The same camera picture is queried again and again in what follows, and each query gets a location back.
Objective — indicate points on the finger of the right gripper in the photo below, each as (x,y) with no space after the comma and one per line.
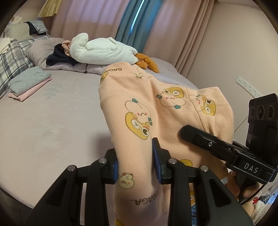
(199,136)

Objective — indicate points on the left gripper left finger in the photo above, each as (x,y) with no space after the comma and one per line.
(61,204)

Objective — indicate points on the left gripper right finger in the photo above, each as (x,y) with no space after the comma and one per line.
(196,193)

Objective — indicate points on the peach cartoon print shirt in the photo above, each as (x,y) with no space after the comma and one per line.
(137,108)

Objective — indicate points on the person's right hand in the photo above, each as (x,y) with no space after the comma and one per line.
(234,187)

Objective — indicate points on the white power strip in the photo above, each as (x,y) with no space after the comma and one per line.
(248,87)

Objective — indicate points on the lilac bed sheet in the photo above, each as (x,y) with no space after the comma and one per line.
(41,136)

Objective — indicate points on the orange plush toy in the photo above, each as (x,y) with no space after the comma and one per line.
(146,62)

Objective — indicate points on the pink curtain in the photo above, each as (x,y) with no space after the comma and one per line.
(175,35)

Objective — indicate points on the folded pink garment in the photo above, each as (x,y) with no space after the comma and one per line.
(29,92)

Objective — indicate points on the white fluffy blanket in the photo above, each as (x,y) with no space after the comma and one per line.
(101,51)

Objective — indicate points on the folded grey garment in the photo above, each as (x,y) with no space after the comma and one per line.
(27,80)

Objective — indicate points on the blue curtain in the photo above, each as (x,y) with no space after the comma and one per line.
(137,22)

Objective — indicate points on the dark navy garment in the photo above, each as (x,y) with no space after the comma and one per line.
(59,55)

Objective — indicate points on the plaid pillow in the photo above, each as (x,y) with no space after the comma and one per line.
(13,62)

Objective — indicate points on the lilac quilted duvet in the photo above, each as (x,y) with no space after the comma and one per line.
(48,54)

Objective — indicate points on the straw broom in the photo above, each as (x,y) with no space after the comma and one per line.
(50,8)

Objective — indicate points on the black camera box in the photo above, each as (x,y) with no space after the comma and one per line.
(262,124)

